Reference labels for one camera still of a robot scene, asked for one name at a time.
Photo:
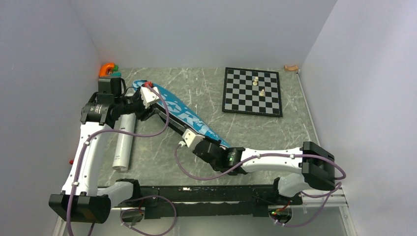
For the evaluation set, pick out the black white chessboard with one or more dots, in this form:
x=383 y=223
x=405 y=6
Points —
x=241 y=97

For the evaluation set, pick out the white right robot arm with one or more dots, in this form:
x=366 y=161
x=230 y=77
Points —
x=308 y=166

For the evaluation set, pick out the white chess piece upper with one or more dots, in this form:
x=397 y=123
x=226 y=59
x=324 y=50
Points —
x=255 y=81

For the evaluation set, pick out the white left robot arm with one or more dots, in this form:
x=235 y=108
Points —
x=80 y=200

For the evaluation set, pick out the white shuttlecock tube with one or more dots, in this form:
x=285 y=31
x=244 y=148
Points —
x=124 y=143

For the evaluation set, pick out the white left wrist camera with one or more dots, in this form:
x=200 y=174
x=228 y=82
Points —
x=148 y=96

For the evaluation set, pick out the blue racket bag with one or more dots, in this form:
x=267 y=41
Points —
x=181 y=117

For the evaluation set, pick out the orange horseshoe magnet toy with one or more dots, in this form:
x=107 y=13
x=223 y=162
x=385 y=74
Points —
x=107 y=69

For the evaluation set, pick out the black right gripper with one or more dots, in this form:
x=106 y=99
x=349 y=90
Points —
x=217 y=142

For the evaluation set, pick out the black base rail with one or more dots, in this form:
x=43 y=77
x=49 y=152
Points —
x=210 y=200

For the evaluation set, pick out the wooden arch block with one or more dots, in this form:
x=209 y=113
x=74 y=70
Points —
x=293 y=68

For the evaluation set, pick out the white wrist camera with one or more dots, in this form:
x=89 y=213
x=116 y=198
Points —
x=191 y=138
x=148 y=96

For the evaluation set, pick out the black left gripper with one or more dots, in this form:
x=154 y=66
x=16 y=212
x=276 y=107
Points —
x=145 y=112

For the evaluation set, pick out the teal blue toy blocks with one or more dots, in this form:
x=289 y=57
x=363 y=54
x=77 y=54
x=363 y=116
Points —
x=115 y=73

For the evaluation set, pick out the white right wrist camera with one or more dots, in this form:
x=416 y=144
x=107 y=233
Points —
x=191 y=138

